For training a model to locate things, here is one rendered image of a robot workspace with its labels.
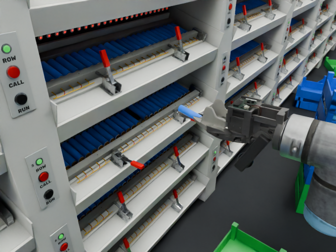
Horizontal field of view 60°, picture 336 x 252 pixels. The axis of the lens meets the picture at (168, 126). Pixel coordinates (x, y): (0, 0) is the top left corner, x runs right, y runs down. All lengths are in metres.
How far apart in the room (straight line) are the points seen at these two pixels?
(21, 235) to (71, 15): 0.41
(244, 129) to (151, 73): 0.27
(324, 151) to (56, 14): 0.51
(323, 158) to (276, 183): 0.92
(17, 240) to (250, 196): 1.02
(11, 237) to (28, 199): 0.09
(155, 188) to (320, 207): 0.50
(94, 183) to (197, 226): 0.64
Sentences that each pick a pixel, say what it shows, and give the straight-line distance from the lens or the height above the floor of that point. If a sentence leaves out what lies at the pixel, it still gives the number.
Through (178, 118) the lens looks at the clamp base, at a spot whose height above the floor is 0.51.
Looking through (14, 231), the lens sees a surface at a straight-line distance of 0.66.
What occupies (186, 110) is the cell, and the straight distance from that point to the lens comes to 0.73.
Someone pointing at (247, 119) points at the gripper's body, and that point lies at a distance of 0.62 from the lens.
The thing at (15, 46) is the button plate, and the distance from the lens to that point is 0.48.
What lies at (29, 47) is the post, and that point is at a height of 0.83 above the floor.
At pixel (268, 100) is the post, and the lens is 1.76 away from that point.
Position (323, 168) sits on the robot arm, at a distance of 0.62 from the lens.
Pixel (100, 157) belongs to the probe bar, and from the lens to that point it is 0.73.
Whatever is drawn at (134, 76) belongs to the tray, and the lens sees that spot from 0.71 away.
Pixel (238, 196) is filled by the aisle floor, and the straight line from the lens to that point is 1.39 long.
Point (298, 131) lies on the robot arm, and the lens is 0.60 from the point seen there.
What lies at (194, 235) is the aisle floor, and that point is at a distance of 1.22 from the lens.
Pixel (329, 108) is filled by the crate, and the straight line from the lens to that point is 1.12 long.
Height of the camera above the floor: 0.95
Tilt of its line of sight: 31 degrees down
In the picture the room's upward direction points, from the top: straight up
